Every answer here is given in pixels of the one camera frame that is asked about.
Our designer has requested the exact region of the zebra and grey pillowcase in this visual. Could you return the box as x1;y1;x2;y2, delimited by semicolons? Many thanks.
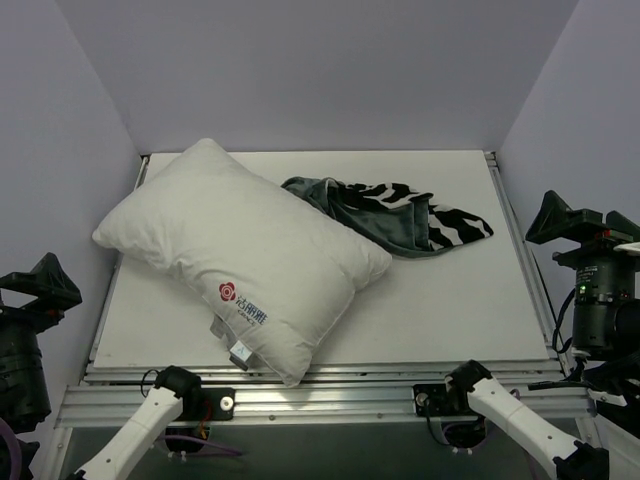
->
281;177;494;259

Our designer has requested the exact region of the white pillow insert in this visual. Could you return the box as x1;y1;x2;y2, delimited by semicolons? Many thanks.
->
92;139;392;387

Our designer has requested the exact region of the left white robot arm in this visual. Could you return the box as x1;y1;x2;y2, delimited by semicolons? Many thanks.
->
1;252;202;479

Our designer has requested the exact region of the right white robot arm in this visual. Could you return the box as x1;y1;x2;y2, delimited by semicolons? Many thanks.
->
443;190;639;479

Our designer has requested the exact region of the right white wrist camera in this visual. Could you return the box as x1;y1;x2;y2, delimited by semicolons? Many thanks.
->
614;242;640;256

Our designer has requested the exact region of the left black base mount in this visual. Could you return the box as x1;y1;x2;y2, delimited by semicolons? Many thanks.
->
196;387;236;422

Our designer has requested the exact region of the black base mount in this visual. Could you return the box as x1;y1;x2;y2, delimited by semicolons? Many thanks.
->
412;383;454;418
196;387;236;422

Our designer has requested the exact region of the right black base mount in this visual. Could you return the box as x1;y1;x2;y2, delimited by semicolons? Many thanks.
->
412;383;454;418

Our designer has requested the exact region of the aluminium front rail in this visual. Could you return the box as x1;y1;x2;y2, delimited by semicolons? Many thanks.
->
56;359;594;428

